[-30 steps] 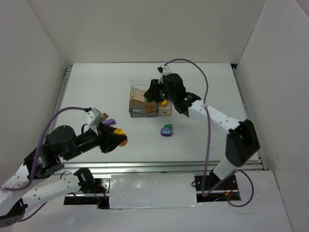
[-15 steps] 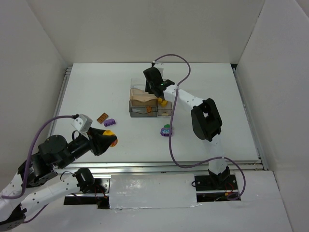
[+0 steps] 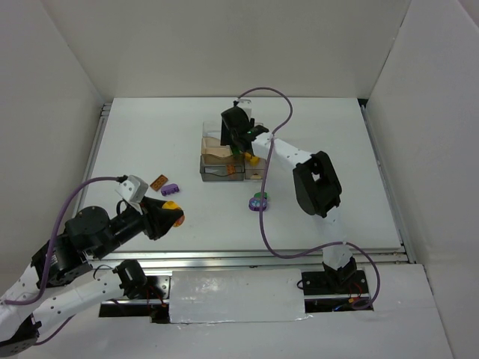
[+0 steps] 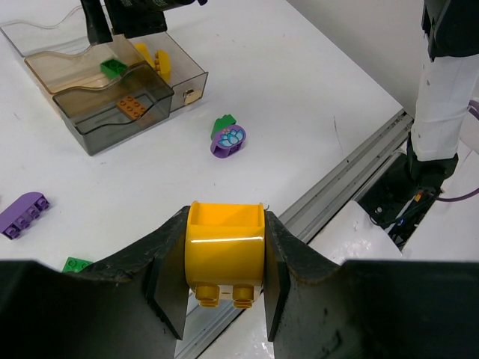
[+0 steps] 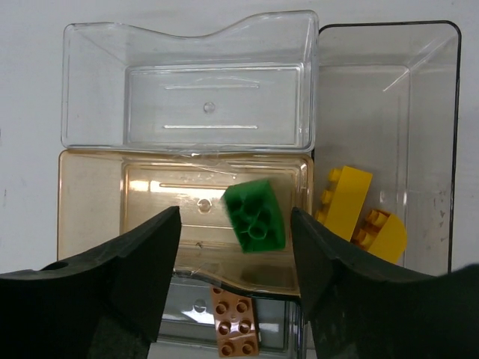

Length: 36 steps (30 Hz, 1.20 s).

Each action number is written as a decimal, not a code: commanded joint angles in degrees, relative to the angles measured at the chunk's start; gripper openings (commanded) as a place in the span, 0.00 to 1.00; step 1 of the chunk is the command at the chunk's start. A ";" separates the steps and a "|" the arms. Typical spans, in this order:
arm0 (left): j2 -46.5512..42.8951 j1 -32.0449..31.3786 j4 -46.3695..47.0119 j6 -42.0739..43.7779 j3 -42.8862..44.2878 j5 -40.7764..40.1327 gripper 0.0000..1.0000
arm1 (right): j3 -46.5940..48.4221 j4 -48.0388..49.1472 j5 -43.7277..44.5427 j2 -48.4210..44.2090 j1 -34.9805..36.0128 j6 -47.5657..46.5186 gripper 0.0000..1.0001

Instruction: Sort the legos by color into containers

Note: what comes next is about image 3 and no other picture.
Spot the yellow flower lego piece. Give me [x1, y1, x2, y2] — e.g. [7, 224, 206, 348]
[162, 201, 185, 227]

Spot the purple lego brick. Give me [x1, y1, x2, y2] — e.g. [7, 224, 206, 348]
[160, 183, 180, 196]

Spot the orange lego plate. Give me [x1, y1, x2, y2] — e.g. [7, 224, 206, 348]
[150, 174, 168, 191]

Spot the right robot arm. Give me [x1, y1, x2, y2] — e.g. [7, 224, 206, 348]
[221, 102, 357, 291]

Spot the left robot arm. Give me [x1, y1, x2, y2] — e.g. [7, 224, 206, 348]
[1, 197, 184, 358]

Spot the clear plastic bin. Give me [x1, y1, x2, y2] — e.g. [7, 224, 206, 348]
[202, 120, 222, 140]

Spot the grey tinted plastic bin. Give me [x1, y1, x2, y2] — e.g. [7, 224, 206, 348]
[199, 158, 245, 182]

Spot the tall clear drawer bin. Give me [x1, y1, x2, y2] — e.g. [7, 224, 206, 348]
[242, 121, 269, 181]

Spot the green leaf lego brick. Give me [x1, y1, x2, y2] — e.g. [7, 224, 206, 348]
[254, 192, 269, 199]

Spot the purple lotus lego piece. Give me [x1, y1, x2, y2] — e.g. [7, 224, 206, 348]
[248, 197, 268, 212]

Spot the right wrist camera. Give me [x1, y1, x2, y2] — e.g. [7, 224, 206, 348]
[234, 98, 252, 118]

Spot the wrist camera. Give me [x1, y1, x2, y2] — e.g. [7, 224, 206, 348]
[234, 98, 252, 118]
[115, 175, 149, 204]

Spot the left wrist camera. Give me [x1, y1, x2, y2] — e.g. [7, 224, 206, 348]
[115, 175, 149, 204]

